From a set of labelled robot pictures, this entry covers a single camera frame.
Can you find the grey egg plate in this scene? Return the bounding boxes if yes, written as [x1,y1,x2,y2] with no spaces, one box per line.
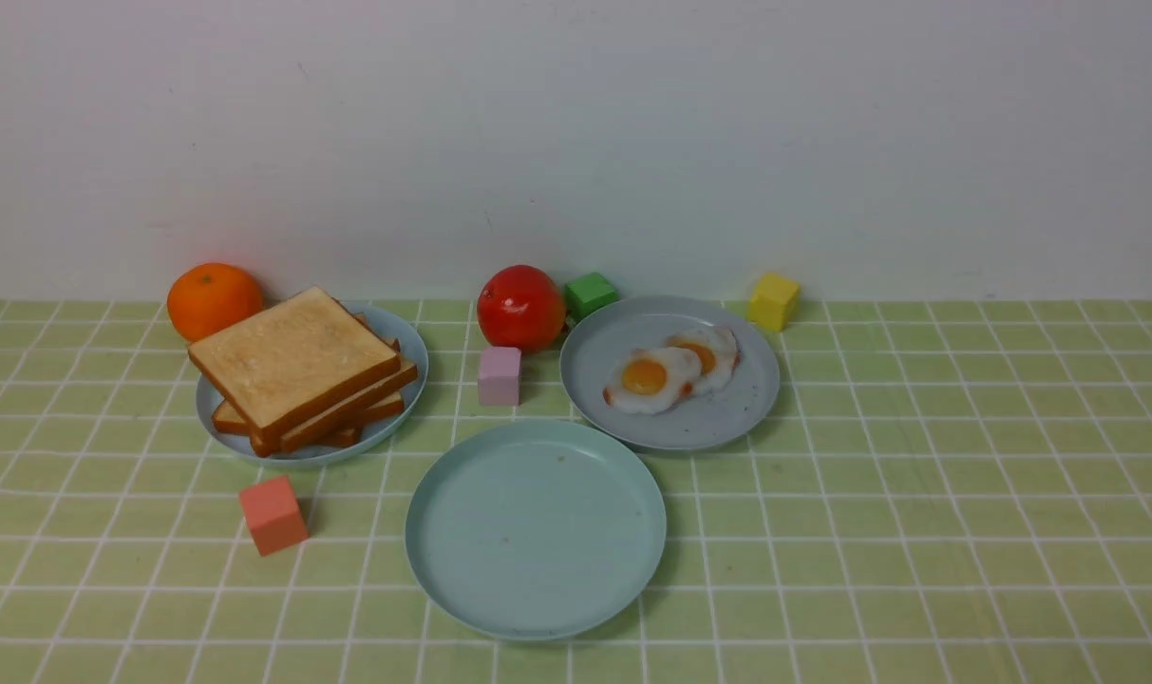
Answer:
[559,295,781,451]

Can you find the green cube block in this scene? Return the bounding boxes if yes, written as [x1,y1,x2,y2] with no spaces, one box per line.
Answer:
[563,272,620,324]

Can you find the yellow cube block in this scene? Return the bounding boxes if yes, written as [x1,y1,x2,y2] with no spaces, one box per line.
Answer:
[746,272,802,333]

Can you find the red tomato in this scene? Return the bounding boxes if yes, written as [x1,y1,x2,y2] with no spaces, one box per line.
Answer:
[476,264,566,354]

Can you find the pink cube block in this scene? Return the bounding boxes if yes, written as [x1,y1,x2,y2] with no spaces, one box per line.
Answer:
[477,345,522,406]

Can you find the blue bread plate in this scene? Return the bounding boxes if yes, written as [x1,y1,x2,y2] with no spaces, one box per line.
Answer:
[195,304,429,470]

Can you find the salmon cube block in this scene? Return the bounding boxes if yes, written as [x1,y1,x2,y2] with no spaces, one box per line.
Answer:
[238,476,310,556]

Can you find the fried egg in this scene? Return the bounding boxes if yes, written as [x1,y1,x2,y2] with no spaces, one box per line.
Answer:
[666,326,741,395]
[602,347,702,415]

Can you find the orange fruit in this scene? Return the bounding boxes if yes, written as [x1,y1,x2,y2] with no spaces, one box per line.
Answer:
[166,261,266,343]

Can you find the teal front plate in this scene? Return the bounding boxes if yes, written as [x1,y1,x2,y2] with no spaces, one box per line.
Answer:
[403,420,668,643]

